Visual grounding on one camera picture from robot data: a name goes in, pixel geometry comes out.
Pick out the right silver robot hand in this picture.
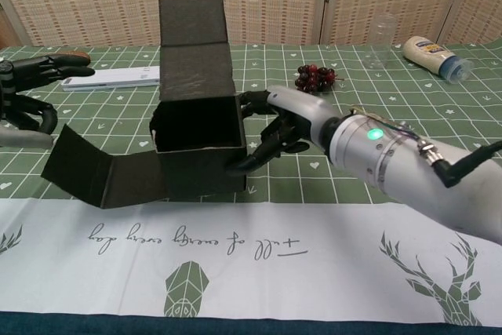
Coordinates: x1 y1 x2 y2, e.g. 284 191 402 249
225 85 342 177

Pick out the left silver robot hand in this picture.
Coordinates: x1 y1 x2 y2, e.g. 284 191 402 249
0 52 96 148

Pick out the black cardboard folding box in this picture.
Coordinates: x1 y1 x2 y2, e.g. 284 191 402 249
41 0 249 209

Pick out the bunch of dark red grapes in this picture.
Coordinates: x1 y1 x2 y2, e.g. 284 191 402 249
294 64 346 95

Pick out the white folded laptop stand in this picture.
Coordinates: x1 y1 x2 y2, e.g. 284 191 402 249
61 66 161 93

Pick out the clear plastic cup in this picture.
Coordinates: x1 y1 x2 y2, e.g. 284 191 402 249
362 13 397 73

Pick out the green checked deer tablecloth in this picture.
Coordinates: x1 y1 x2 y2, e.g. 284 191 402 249
0 42 502 330

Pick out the mayonnaise squeeze bottle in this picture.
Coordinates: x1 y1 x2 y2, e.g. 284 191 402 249
402 35 475 85

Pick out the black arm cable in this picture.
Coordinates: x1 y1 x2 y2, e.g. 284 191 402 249
417 140 502 189

